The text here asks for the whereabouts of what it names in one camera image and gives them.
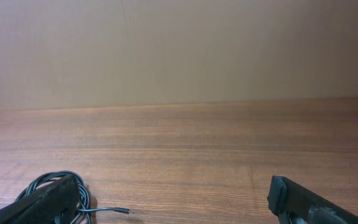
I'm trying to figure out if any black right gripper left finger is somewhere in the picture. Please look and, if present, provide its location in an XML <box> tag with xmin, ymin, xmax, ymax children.
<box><xmin>0</xmin><ymin>174</ymin><xmax>80</xmax><ymax>224</ymax></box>

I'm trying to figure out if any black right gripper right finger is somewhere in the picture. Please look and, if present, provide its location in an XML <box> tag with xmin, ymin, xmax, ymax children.
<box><xmin>267</xmin><ymin>175</ymin><xmax>358</xmax><ymax>224</ymax></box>

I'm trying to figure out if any black thin usb cable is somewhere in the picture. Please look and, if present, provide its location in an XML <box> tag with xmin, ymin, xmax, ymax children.
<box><xmin>15</xmin><ymin>170</ymin><xmax>134</xmax><ymax>224</ymax></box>

